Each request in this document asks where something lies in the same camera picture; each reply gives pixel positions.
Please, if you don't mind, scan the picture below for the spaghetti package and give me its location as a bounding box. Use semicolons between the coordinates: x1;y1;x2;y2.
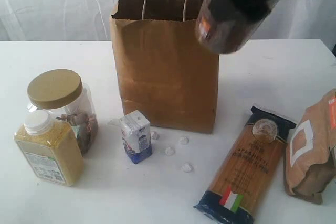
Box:
194;106;296;223

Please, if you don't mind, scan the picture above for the brown kraft pouch orange label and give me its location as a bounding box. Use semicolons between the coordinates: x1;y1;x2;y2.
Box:
284;89;335;205

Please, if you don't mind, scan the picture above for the clear jar gold lid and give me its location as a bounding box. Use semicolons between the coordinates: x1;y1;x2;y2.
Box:
27;69;99;155

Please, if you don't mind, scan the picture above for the white backdrop curtain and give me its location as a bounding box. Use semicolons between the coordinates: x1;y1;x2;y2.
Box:
1;0;335;47

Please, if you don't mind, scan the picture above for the small blue white milk carton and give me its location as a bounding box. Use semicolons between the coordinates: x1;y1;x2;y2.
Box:
120;110;152;164

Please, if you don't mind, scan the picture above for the white crumpled paper ball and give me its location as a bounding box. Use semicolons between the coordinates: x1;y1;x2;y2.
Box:
151;131;160;141
179;136;189;145
181;163;193;173
164;146;175;156

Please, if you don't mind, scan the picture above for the yellow grain bottle white cap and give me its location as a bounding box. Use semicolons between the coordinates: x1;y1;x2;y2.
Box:
14;110;83;186

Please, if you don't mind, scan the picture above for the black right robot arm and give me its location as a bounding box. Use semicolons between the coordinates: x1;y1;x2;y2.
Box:
195;0;279;54

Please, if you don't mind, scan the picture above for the brown paper shopping bag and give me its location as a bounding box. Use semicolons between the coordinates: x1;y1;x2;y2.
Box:
110;0;219;133

